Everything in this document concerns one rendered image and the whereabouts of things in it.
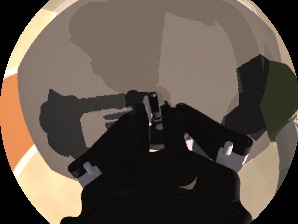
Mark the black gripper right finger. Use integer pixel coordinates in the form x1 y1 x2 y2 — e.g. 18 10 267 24
157 93 253 194

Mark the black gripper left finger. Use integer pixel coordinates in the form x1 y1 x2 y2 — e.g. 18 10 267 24
68 96 152 197

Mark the grey bench vise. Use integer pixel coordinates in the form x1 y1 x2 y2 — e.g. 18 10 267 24
148 92 192 152

